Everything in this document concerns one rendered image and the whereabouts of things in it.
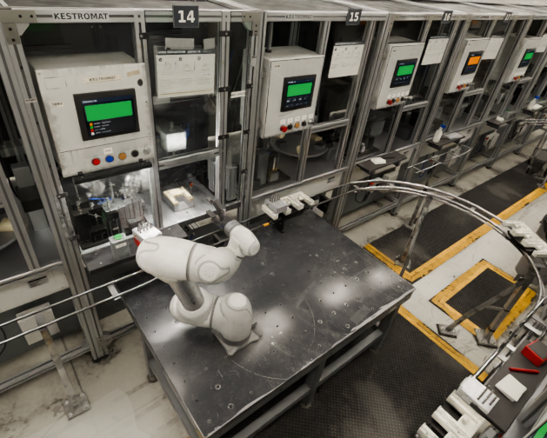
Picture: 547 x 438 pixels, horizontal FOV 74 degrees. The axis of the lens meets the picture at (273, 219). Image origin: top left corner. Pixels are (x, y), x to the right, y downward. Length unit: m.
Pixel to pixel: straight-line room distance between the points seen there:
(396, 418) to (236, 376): 1.23
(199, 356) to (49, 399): 1.14
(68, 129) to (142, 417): 1.66
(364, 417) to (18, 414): 2.04
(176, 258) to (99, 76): 0.87
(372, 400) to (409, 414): 0.23
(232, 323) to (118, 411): 1.08
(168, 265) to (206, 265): 0.14
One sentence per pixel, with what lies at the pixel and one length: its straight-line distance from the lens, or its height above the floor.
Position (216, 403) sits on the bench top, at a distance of 1.79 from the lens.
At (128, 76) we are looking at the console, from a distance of 1.79.
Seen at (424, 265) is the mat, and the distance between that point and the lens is 3.81.
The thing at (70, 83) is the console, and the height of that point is 1.77.
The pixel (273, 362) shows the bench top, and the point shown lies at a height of 0.68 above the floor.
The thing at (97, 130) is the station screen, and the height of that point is 1.57.
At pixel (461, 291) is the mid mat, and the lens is 3.72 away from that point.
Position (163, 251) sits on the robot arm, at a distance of 1.25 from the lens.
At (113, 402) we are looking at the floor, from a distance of 2.64.
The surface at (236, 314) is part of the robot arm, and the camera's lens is 1.74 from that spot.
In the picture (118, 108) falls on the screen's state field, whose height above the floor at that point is 1.66.
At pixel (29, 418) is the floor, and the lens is 2.74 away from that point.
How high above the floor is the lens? 2.28
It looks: 36 degrees down
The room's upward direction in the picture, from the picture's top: 8 degrees clockwise
